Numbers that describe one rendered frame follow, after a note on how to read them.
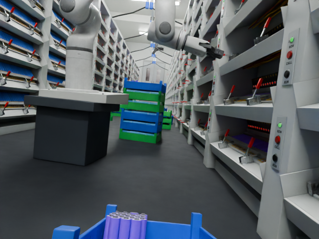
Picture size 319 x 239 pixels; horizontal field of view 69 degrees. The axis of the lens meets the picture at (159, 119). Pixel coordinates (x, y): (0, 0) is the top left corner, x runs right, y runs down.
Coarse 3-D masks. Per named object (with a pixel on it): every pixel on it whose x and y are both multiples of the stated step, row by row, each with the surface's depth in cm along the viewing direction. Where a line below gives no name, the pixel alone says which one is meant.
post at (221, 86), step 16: (240, 0) 115; (224, 16) 116; (224, 32) 116; (240, 32) 116; (256, 32) 116; (224, 48) 116; (240, 48) 116; (224, 80) 117; (240, 80) 117; (224, 128) 119; (208, 144) 121; (208, 160) 120
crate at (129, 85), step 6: (126, 78) 179; (126, 84) 179; (132, 84) 178; (138, 84) 178; (144, 84) 177; (150, 84) 176; (156, 84) 175; (162, 84) 176; (138, 90) 196; (144, 90) 186; (150, 90) 176; (156, 90) 175; (162, 90) 179
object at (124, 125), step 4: (120, 124) 182; (124, 124) 181; (128, 124) 180; (132, 124) 180; (136, 124) 179; (140, 124) 178; (144, 124) 178; (156, 124) 176; (160, 124) 194; (120, 128) 182; (124, 128) 181; (128, 128) 181; (132, 128) 180; (136, 128) 179; (140, 128) 179; (144, 128) 178; (148, 128) 177; (152, 128) 177; (156, 128) 176; (160, 128) 190; (152, 132) 177; (156, 132) 176
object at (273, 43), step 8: (280, 32) 58; (264, 40) 67; (272, 40) 63; (280, 40) 59; (256, 48) 73; (264, 48) 68; (272, 48) 63; (280, 48) 60; (224, 56) 116; (240, 56) 87; (248, 56) 80; (256, 56) 74; (264, 56) 70; (272, 56) 84; (280, 56) 88; (224, 64) 107; (232, 64) 97; (240, 64) 88; (248, 64) 107; (256, 64) 102; (224, 72) 110
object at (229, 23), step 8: (248, 0) 84; (256, 0) 78; (264, 0) 85; (272, 0) 87; (280, 0) 84; (240, 8) 99; (248, 8) 85; (256, 8) 92; (264, 8) 94; (272, 8) 88; (280, 8) 94; (232, 16) 115; (240, 16) 93; (248, 16) 100; (256, 16) 103; (264, 16) 105; (272, 16) 98; (224, 24) 115; (232, 24) 103; (240, 24) 110; (248, 24) 113; (256, 24) 107
